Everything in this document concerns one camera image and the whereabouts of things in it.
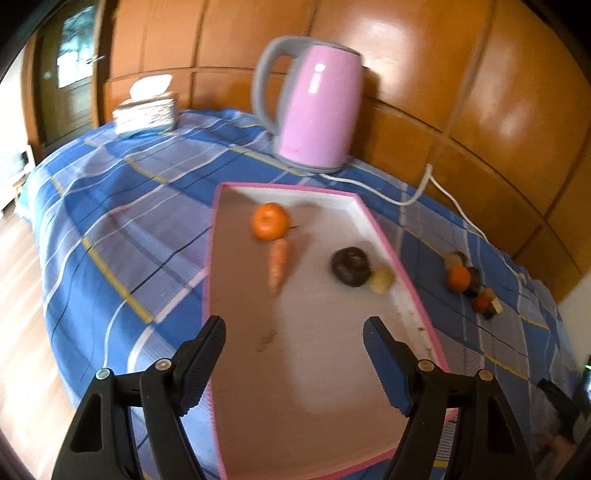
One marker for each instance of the red tomato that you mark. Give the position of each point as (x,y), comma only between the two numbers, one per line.
(481,303)

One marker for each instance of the blue plaid cloth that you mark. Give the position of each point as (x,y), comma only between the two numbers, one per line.
(115,230)

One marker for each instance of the pink tray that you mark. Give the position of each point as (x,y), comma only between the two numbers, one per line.
(300,346)

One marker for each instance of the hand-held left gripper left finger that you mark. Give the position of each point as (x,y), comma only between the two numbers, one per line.
(203,364)

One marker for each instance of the brown white cut vegetable piece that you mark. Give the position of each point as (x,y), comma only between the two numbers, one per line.
(494,308)

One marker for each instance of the orange tangerine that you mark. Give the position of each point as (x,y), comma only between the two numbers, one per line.
(270,222)
(458,279)

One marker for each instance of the dark avocado half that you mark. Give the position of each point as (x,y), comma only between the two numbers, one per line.
(474,281)

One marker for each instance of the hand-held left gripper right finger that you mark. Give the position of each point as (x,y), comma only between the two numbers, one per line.
(385,369)

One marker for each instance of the tan potato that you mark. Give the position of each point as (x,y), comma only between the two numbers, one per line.
(382,281)

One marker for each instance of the orange carrot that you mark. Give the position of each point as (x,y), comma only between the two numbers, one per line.
(279,263)

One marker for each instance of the white furniture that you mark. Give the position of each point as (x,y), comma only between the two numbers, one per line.
(11,184)

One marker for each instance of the pink electric kettle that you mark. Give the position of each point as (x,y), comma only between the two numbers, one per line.
(318,115)

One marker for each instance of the white tissue box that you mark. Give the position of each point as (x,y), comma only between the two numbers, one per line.
(147,115)

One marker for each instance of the wooden door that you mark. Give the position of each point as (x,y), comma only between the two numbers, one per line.
(69,106)

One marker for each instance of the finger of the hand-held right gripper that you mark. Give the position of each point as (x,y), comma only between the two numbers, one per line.
(558,404)

